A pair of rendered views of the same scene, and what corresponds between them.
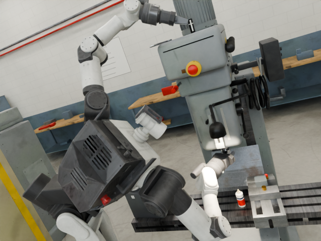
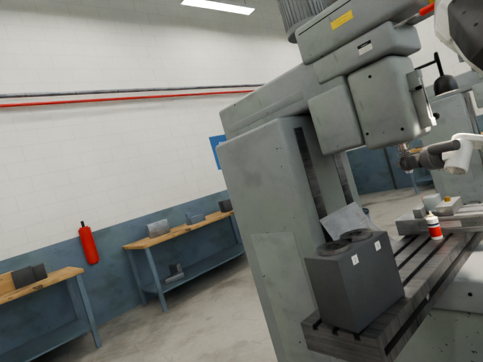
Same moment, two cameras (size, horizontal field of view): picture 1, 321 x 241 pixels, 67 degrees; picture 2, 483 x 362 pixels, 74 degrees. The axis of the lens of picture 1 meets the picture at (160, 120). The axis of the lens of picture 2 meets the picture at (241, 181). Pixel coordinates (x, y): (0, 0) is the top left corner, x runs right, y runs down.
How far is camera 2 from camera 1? 1.71 m
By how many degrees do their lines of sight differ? 63
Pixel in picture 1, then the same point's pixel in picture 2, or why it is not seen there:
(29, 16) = not seen: outside the picture
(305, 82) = (192, 258)
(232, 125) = not seen: hidden behind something
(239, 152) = (346, 213)
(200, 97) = (399, 60)
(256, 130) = (350, 182)
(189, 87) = (401, 36)
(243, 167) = not seen: hidden behind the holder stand
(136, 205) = (362, 285)
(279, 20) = (154, 185)
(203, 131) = (409, 106)
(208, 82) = (411, 38)
